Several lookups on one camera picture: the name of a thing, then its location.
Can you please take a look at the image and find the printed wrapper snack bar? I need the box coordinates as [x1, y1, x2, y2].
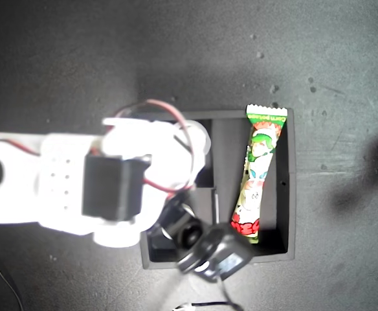
[230, 104, 289, 245]

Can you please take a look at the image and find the thin black-white cable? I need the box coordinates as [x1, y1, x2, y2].
[0, 242, 25, 311]

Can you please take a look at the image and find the black tray with wells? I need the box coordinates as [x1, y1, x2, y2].
[139, 108, 297, 271]

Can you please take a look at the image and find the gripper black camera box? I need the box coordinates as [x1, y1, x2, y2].
[149, 190, 254, 283]

